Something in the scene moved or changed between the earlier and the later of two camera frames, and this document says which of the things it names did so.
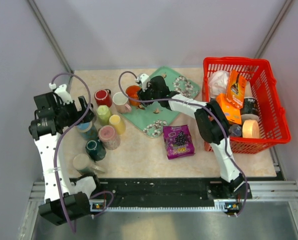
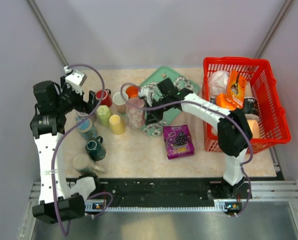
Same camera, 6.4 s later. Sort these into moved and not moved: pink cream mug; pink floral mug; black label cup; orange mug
Moved: pink floral mug
Not moved: pink cream mug; orange mug; black label cup
